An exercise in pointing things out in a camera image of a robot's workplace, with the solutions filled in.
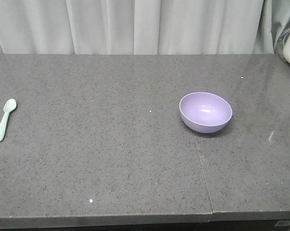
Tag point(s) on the purple plastic bowl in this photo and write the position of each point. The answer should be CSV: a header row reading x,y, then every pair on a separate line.
x,y
205,112

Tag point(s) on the mint green plastic spoon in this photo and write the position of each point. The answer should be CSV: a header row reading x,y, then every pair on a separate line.
x,y
10,105

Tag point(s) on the grey stone countertop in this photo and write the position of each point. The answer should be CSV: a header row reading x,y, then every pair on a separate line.
x,y
99,139

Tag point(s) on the white curtain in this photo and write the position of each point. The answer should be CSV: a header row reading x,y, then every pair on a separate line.
x,y
142,26

